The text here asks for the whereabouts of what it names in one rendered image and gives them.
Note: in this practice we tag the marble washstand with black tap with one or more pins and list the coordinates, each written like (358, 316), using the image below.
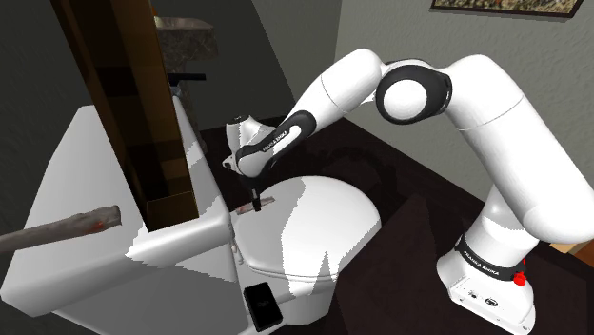
(185, 44)

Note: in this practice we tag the black phone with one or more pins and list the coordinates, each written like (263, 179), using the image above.
(263, 306)

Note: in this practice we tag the grey flat bar with red end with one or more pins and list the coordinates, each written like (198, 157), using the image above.
(267, 201)

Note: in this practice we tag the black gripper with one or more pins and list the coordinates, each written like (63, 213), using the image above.
(254, 192)

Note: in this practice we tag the dark framed wall picture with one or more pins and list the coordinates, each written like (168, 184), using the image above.
(506, 5)

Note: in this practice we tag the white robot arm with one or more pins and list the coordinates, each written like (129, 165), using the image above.
(492, 139)

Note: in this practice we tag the dark robot stand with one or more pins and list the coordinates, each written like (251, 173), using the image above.
(394, 278)

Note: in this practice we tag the white toilet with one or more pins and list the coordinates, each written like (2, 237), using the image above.
(325, 218)

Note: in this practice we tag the tall brown open box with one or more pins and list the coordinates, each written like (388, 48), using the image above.
(139, 92)

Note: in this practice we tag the grey stick with red mark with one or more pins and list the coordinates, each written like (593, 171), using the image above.
(55, 228)

